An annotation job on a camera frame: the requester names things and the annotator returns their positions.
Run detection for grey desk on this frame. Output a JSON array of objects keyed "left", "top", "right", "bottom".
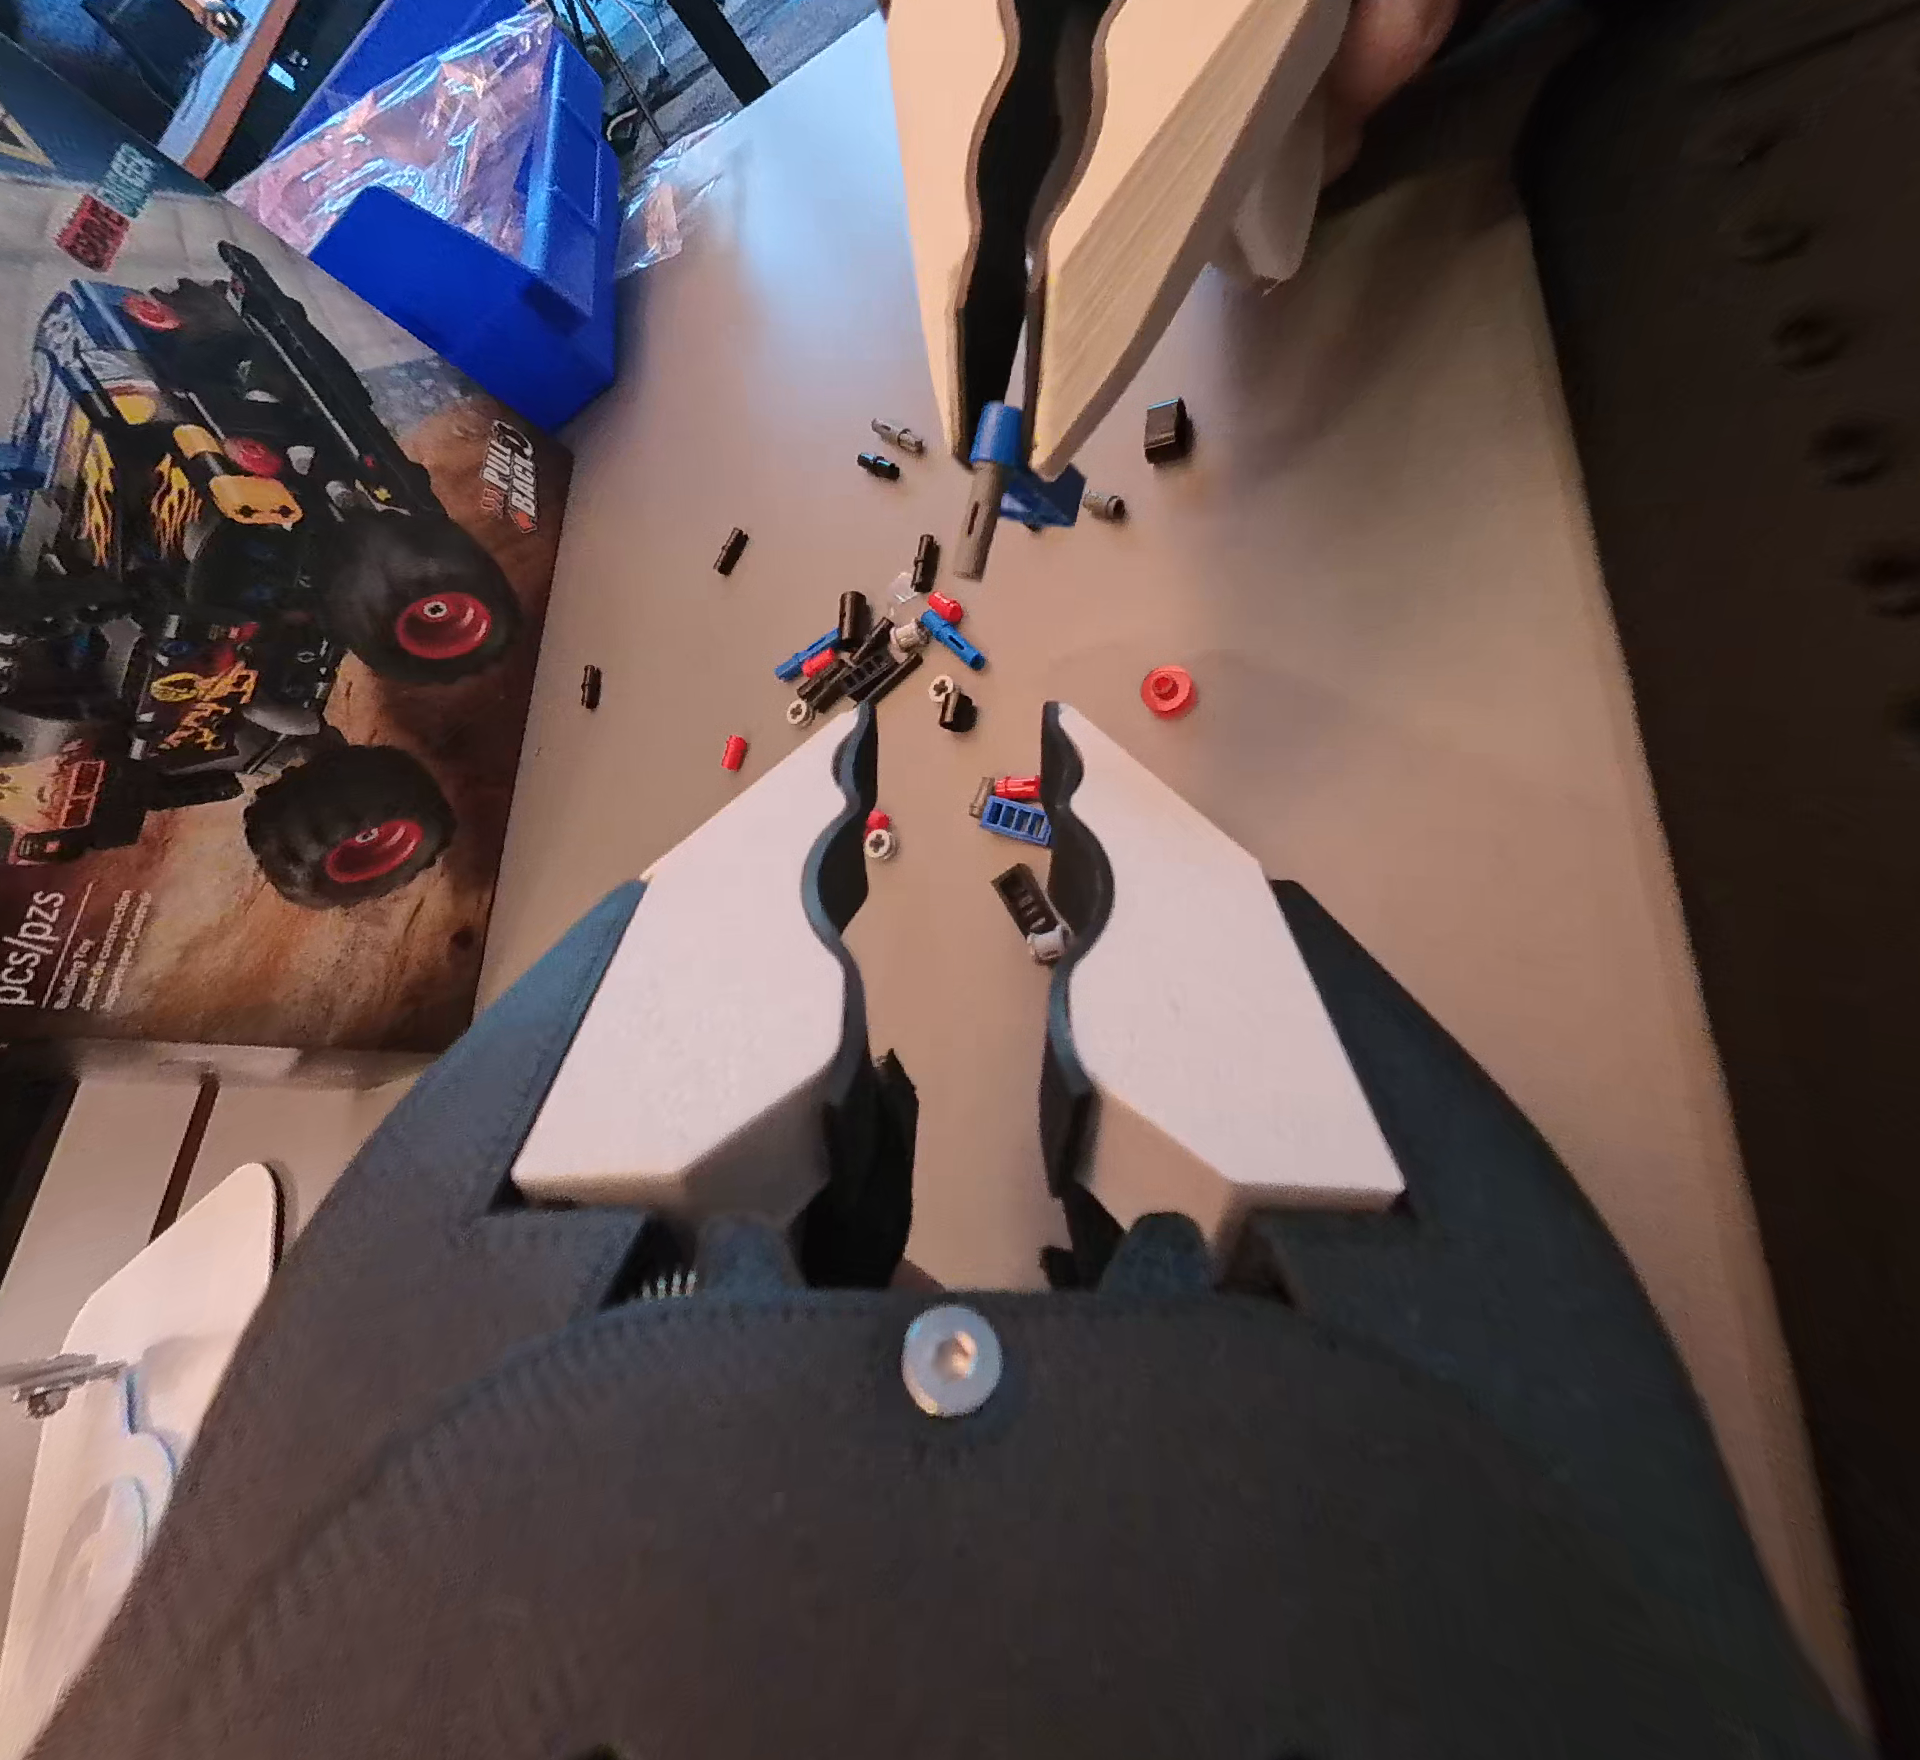
[{"left": 0, "top": 13, "right": 1878, "bottom": 1760}]

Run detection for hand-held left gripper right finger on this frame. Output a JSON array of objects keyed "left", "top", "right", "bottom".
[{"left": 1034, "top": 698, "right": 1412, "bottom": 1290}]

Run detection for blue storage bin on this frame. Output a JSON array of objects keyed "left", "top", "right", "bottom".
[{"left": 262, "top": 0, "right": 623, "bottom": 434}]

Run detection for toy truck set box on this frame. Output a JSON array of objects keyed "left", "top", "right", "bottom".
[{"left": 0, "top": 26, "right": 576, "bottom": 1058}]

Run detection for clear plastic wrapper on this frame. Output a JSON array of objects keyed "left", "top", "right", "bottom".
[{"left": 613, "top": 132, "right": 752, "bottom": 284}]

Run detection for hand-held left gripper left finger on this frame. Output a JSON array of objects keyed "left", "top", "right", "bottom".
[{"left": 509, "top": 702, "right": 919, "bottom": 1290}]

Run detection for person's right hand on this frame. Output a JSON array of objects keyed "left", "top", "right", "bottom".
[{"left": 1331, "top": 0, "right": 1480, "bottom": 140}]

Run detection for blue angled holed beam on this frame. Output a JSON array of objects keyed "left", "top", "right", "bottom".
[{"left": 963, "top": 399, "right": 1090, "bottom": 533}]

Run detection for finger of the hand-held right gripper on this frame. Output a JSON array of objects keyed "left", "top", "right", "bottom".
[
  {"left": 1023, "top": 0, "right": 1359, "bottom": 481},
  {"left": 862, "top": 0, "right": 1099, "bottom": 461}
]

